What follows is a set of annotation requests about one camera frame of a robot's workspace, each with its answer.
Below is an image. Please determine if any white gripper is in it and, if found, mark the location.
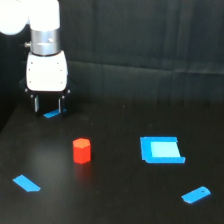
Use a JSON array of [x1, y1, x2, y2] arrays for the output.
[[19, 51, 76, 117]]

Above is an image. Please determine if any red hexagonal block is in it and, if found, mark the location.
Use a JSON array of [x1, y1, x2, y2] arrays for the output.
[[73, 138, 91, 164]]

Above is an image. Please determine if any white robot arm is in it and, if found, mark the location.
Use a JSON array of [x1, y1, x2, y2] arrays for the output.
[[0, 0, 76, 114]]

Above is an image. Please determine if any blue tape strip back left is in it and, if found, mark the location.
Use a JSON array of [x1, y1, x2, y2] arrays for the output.
[[43, 109, 60, 118]]

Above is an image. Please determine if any blue tape strip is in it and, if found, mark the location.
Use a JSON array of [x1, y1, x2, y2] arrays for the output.
[[13, 175, 40, 192], [43, 109, 60, 118], [181, 186, 211, 204]]

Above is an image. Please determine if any blue tape strip front left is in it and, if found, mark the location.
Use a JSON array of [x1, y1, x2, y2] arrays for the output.
[[13, 175, 40, 192]]

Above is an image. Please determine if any black backdrop curtain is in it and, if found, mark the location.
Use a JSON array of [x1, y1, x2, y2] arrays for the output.
[[0, 0, 224, 131]]

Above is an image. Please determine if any blue tape strip front right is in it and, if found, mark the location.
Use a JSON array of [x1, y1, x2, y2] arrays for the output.
[[181, 186, 211, 204]]

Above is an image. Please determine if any blue square tape frame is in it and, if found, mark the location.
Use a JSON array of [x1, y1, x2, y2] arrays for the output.
[[140, 137, 186, 164]]

